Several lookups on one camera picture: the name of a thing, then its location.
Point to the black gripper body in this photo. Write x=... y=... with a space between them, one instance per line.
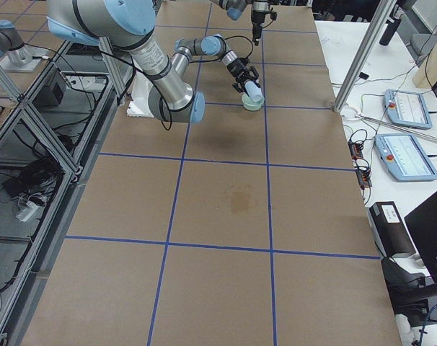
x=236 y=68
x=257 y=17

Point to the light blue plastic cup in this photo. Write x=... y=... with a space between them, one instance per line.
x=253 y=91

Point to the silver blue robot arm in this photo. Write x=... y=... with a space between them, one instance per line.
x=235 y=8
x=129 y=25

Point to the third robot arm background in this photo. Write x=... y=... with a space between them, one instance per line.
x=15 y=56

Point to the mint green bowl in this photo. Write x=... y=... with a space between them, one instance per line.
x=251 y=105

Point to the small black square pad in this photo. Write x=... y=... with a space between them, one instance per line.
x=364 y=76

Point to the orange black circuit device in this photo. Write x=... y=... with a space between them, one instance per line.
x=361 y=165

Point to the thin metal rod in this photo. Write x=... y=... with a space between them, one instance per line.
x=418 y=133

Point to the upper teach pendant tablet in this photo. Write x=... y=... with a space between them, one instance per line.
x=407 y=109

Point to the teach pendant tablet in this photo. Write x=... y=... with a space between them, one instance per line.
x=407 y=109
x=404 y=158

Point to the lower teach pendant tablet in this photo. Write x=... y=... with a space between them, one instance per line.
x=404 y=158

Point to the wooden board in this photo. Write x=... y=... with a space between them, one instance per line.
x=426 y=76

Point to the black box with white label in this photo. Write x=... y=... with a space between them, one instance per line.
x=393 y=236

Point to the black computer monitor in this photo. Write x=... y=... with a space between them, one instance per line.
x=422 y=226

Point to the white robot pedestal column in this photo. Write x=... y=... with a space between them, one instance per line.
x=139 y=103

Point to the aluminium frame post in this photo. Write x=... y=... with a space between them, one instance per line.
x=367 y=43

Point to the aluminium frame rail structure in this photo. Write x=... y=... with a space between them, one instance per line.
x=54 y=112

